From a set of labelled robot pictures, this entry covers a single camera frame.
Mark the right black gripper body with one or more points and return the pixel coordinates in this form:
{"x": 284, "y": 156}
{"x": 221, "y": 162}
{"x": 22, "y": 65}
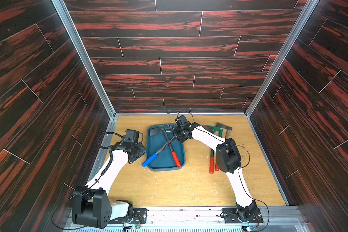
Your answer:
{"x": 178, "y": 134}

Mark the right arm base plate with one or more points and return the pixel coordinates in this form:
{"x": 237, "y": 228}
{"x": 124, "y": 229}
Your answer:
{"x": 240, "y": 216}

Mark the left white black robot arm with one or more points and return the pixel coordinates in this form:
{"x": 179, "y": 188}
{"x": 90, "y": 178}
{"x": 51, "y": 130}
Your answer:
{"x": 91, "y": 206}

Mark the chrome hoe blue grip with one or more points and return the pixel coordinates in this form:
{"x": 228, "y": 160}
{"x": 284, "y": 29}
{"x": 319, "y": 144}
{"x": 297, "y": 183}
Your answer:
{"x": 159, "y": 150}

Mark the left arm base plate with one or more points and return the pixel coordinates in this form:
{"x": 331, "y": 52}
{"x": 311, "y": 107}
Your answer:
{"x": 137, "y": 216}

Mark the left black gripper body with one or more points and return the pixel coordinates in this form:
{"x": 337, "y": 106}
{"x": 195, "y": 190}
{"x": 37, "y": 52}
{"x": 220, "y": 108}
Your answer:
{"x": 139, "y": 150}

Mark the teal plastic storage tray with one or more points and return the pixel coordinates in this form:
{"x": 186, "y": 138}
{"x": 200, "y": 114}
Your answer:
{"x": 172, "y": 157}

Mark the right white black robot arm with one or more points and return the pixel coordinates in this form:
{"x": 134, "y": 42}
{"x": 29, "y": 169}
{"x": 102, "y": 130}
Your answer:
{"x": 228, "y": 159}

